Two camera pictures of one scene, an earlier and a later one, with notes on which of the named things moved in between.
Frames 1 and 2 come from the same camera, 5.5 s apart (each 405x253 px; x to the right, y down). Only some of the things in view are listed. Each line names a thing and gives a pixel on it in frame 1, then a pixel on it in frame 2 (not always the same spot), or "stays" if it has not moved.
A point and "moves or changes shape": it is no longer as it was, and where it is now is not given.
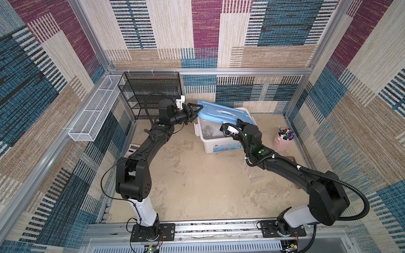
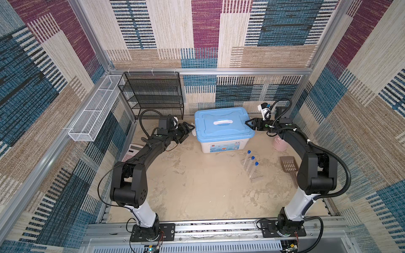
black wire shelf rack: [143, 90] stays
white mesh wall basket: [84, 128] stays
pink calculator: [132, 147] stays
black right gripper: [241, 124] → [254, 122]
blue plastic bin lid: [222, 114] moves or changes shape
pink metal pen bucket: [282, 142] stays
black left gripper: [188, 114] → [184, 133]
